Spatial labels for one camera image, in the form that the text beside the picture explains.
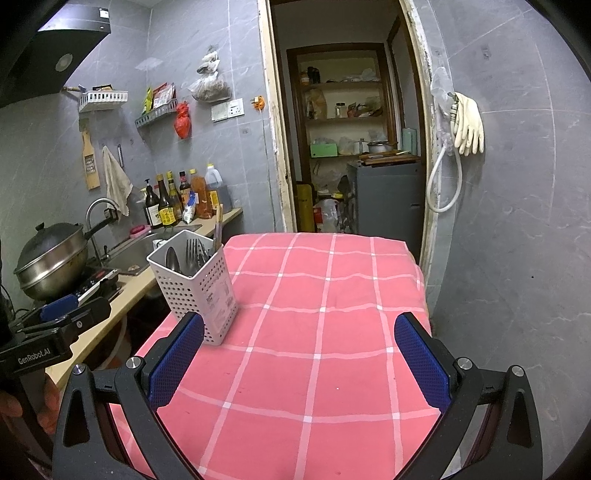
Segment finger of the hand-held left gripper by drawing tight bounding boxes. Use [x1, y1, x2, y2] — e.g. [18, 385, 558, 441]
[18, 296, 112, 340]
[9, 294, 79, 329]

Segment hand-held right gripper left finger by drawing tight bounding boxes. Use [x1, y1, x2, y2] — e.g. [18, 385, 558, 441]
[52, 311, 205, 480]

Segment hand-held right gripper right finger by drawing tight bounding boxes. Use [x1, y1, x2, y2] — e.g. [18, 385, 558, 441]
[394, 312, 543, 480]

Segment white perforated utensil holder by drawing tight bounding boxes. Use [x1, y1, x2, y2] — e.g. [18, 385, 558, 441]
[147, 229, 239, 346]

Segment person's left hand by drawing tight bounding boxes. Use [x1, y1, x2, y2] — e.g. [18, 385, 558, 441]
[0, 375, 62, 435]

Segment black gas stove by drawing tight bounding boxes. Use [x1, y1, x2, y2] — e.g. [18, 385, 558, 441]
[73, 270, 123, 302]

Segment steel wok with lid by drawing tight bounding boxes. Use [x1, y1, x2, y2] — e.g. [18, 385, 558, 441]
[13, 220, 112, 302]

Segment steel sink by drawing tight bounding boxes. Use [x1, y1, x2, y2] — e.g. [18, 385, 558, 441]
[102, 233, 161, 276]

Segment chrome faucet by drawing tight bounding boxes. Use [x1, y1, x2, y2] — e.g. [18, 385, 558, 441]
[85, 198, 120, 260]

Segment pink checked tablecloth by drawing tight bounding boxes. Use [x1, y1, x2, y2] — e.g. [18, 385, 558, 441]
[104, 233, 446, 480]

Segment dark pump bottle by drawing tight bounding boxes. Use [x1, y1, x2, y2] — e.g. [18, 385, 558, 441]
[144, 179, 162, 227]

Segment yellow label sauce bottle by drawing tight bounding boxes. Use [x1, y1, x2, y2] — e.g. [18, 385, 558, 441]
[157, 174, 175, 227]

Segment hanging dish towel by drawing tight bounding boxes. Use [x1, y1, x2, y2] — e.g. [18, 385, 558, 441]
[102, 145, 134, 217]

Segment tall dark sauce bottle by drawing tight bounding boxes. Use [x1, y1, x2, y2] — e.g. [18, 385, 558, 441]
[166, 172, 184, 222]

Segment wooden grater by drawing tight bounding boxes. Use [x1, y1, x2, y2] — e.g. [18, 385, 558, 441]
[82, 130, 101, 191]

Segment orange seasoning bottle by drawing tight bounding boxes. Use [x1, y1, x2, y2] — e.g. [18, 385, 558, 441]
[190, 170, 209, 219]

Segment grey cabinet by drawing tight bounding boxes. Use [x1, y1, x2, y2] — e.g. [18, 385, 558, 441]
[347, 159, 424, 260]

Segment clear oil jug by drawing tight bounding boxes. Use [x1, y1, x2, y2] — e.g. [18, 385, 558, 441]
[203, 164, 233, 214]

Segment clear plastic jug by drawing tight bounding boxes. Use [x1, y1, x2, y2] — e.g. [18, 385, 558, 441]
[314, 199, 343, 233]

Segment yellow canister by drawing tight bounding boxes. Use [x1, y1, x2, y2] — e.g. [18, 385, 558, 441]
[295, 184, 315, 233]

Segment wooden cutting boards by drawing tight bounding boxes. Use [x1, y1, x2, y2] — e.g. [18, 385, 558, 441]
[359, 150, 421, 165]

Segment red plastic bag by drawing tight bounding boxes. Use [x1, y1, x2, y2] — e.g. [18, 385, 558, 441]
[174, 102, 192, 139]

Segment seasoning packets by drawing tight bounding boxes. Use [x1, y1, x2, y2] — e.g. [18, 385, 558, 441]
[141, 83, 177, 116]

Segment cream rubber gloves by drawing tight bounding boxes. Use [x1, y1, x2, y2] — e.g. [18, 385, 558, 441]
[454, 91, 486, 157]

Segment black range hood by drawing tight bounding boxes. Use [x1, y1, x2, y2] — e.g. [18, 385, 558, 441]
[0, 0, 113, 110]

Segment clear hanging plastic bag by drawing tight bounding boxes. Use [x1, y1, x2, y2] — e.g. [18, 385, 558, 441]
[191, 46, 232, 103]

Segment plastic wrapped pipe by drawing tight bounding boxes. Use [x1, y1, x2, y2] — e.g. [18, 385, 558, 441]
[431, 67, 458, 149]

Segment wooden shelf unit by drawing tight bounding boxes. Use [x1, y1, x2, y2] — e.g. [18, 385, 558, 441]
[286, 44, 399, 186]

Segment white hose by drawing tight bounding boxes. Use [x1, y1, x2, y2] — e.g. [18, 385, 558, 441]
[426, 143, 463, 213]

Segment metal wall shelf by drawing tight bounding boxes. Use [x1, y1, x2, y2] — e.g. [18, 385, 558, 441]
[135, 98, 179, 129]

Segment white wall basket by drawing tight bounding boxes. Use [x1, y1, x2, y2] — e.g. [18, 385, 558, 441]
[78, 90, 129, 113]

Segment white power cable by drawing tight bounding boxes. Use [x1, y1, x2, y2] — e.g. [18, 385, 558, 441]
[260, 108, 284, 232]

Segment wooden door frame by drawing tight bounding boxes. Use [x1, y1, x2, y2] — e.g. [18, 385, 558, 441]
[257, 0, 440, 315]

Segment white wall socket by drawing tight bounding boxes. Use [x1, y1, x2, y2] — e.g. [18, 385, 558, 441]
[211, 98, 245, 123]

